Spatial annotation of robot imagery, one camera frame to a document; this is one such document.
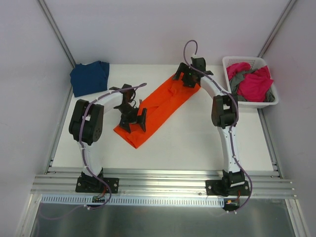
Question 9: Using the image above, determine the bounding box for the pink t shirt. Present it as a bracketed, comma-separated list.
[226, 62, 274, 102]

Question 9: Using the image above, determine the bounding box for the left corner aluminium post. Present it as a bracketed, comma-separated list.
[37, 0, 76, 68]

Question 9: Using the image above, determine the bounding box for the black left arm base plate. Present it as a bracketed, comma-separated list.
[75, 177, 119, 194]

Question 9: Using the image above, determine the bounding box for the corner aluminium post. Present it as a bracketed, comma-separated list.
[37, 0, 76, 68]
[257, 0, 298, 58]

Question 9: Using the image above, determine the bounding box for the white slotted cable duct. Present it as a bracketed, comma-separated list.
[41, 194, 224, 208]

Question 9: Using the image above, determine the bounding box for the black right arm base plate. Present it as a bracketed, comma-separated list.
[205, 180, 250, 197]

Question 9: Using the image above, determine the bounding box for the grey t shirt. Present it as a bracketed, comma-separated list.
[228, 68, 276, 103]

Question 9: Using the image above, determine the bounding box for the orange t shirt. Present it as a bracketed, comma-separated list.
[114, 78, 200, 149]

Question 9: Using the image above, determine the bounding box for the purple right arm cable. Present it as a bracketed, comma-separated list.
[183, 40, 254, 218]

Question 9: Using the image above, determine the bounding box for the blue folded t shirt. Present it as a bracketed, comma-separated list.
[70, 61, 110, 97]

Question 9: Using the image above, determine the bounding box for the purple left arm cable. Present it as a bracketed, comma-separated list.
[39, 82, 148, 220]

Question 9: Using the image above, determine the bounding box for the right corner aluminium post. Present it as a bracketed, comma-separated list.
[257, 0, 298, 58]

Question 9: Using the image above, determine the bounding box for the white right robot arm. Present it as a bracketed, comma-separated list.
[172, 58, 251, 197]

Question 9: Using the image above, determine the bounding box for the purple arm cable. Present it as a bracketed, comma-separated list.
[183, 40, 254, 218]
[39, 82, 148, 220]

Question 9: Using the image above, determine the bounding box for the aluminium front mounting rail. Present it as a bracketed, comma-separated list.
[31, 167, 298, 199]

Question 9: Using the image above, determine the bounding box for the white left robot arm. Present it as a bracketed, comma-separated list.
[69, 84, 147, 194]

